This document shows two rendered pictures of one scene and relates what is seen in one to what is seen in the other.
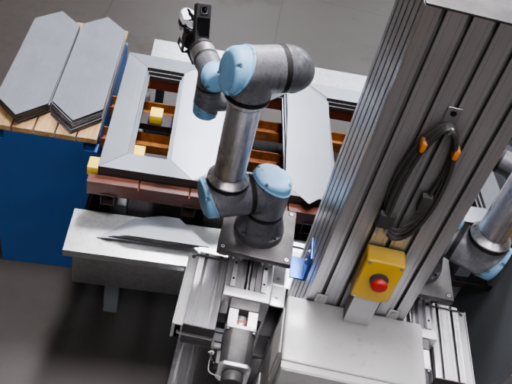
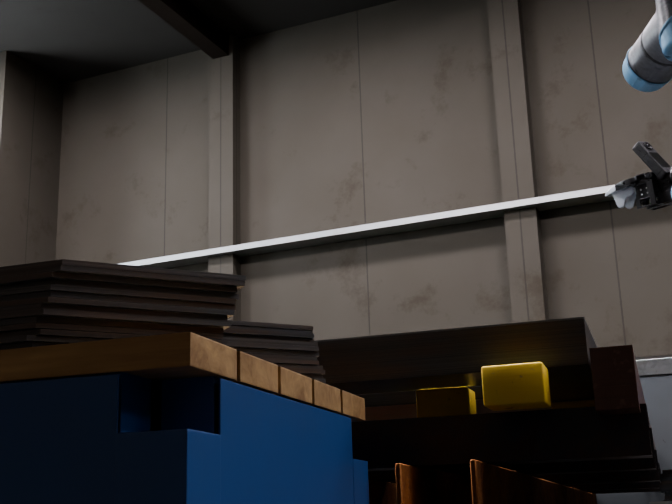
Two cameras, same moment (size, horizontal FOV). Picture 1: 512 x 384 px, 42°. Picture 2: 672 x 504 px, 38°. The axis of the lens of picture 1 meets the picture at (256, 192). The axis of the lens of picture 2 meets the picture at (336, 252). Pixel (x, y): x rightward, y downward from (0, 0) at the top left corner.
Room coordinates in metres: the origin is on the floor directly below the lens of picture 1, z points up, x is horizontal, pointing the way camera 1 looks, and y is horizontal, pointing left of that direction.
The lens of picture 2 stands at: (1.45, 1.54, 0.67)
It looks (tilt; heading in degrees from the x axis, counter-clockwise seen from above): 16 degrees up; 297
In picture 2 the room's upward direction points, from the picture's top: 2 degrees counter-clockwise
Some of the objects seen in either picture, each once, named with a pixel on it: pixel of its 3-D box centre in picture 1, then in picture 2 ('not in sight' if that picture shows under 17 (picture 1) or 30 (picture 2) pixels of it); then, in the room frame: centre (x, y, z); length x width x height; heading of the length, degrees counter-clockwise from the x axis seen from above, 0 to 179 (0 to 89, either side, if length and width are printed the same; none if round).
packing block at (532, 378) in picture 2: (95, 166); (516, 387); (1.75, 0.59, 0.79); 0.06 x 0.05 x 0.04; 10
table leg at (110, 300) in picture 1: (114, 257); not in sight; (1.73, 0.49, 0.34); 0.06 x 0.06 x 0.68; 10
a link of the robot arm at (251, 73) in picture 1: (238, 138); not in sight; (1.35, 0.08, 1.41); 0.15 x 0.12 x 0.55; 119
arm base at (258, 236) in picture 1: (261, 218); not in sight; (1.42, -0.04, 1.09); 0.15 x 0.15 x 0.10
